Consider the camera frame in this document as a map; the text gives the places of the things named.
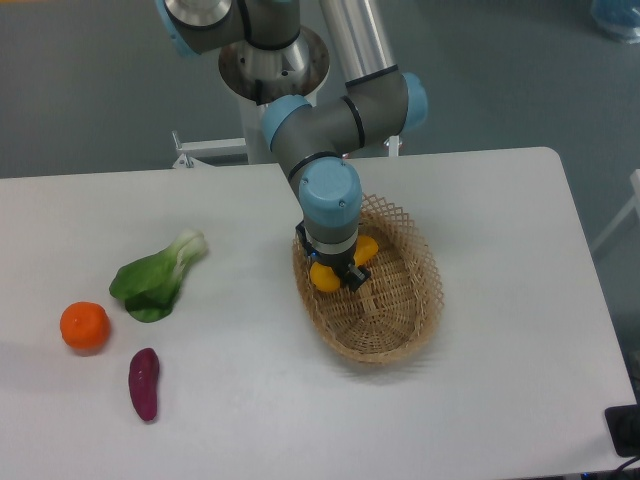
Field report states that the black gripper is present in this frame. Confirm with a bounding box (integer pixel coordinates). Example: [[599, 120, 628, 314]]
[[295, 221, 371, 292]]

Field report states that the yellow mango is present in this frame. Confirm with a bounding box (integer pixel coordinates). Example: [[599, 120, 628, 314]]
[[309, 235, 379, 293]]

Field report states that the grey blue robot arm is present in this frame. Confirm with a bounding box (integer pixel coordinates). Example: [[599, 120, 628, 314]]
[[156, 1, 428, 291]]

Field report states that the woven wicker basket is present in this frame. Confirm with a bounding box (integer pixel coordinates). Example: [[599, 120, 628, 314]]
[[292, 195, 444, 365]]

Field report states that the green bok choy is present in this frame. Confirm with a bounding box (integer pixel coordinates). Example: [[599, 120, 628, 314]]
[[109, 229, 208, 323]]

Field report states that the purple sweet potato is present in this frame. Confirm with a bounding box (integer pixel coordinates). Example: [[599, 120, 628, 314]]
[[128, 348, 160, 422]]

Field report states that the orange tangerine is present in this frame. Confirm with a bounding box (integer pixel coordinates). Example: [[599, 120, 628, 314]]
[[59, 301, 111, 350]]

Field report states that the black device at table edge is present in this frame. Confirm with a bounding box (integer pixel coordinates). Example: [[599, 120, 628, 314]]
[[604, 404, 639, 457]]

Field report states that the blue object top right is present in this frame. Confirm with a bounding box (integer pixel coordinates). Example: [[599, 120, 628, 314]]
[[590, 0, 639, 44]]

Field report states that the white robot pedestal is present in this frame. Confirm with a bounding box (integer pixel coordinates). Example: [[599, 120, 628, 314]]
[[171, 24, 404, 169]]

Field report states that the white frame at right edge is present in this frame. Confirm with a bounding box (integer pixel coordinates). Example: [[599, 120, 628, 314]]
[[590, 169, 639, 258]]

